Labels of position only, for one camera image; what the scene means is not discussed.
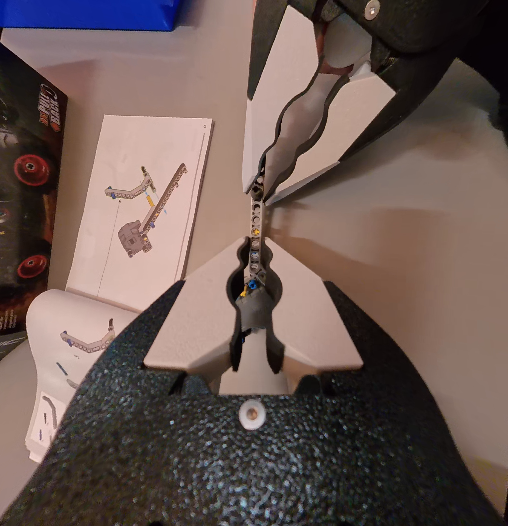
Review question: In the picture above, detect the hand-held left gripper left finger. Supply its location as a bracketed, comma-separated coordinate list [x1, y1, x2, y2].
[142, 235, 256, 396]

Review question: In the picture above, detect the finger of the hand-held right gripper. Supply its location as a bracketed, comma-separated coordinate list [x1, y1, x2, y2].
[263, 62, 399, 207]
[242, 5, 325, 196]

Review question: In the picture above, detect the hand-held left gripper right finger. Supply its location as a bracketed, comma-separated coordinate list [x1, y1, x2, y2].
[256, 236, 365, 396]

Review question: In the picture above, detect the grey toy brick assembly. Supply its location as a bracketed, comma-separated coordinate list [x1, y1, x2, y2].
[235, 193, 277, 344]

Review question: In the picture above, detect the white instruction booklet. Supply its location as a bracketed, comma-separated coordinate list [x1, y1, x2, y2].
[25, 114, 215, 464]

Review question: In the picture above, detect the blue plastic bin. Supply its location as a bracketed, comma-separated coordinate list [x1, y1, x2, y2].
[0, 0, 181, 32]

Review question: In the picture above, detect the dark toy truck box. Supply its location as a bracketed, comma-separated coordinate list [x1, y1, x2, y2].
[0, 27, 69, 368]

